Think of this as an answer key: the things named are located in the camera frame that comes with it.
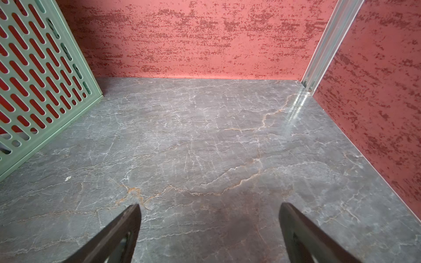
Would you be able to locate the right aluminium corner post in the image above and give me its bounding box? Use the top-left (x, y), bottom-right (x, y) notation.
top-left (301, 0), bottom-right (364, 95)

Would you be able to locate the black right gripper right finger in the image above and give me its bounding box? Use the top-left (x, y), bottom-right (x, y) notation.
top-left (278, 202), bottom-right (360, 263)

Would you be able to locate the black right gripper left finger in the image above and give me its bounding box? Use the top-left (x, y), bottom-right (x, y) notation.
top-left (65, 204), bottom-right (141, 263)

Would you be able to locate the green perforated file organizer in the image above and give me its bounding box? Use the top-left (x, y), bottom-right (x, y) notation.
top-left (1, 1), bottom-right (103, 179)

